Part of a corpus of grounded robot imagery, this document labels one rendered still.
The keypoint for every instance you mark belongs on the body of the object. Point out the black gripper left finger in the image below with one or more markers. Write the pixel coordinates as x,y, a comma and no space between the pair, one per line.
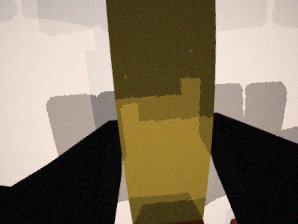
79,187

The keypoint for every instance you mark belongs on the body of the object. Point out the small red block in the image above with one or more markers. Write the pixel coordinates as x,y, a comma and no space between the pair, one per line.
233,221

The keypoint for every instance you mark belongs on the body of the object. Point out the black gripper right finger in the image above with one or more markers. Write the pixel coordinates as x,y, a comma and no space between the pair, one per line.
258,171

